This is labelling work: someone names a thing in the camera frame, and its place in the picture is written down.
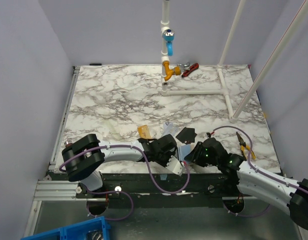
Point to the blue pipe valve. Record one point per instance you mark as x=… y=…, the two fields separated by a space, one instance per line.
x=168 y=36

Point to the blue tape piece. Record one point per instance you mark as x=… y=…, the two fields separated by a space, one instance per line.
x=163 y=177

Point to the white PVC pipe frame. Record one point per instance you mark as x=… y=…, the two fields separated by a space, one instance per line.
x=224 y=90

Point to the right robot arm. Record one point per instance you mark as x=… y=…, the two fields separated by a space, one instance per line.
x=287 y=194

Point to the blue plastic bin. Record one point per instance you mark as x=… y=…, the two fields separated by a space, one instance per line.
x=93 y=229

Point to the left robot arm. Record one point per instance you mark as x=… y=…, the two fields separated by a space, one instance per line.
x=82 y=158

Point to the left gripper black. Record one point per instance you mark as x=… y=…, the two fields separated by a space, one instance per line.
x=164 y=164

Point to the brown faucet tap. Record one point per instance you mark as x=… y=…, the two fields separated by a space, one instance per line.
x=68 y=143

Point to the gold card middle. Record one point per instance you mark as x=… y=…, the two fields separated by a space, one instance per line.
x=144 y=132

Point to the red black pliers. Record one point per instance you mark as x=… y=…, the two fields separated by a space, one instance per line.
x=187 y=69

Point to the yellow handled pliers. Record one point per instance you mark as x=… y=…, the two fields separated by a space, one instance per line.
x=243 y=145

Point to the beige leather card holder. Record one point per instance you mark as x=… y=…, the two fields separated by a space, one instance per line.
x=183 y=151

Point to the aluminium rail frame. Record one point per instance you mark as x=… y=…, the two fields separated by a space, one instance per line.
x=112 y=101

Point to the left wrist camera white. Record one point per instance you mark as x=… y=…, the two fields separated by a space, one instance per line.
x=175 y=166

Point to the orange pipe valve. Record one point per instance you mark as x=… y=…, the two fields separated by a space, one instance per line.
x=169 y=72

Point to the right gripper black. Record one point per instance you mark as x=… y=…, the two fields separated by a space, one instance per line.
x=194 y=154

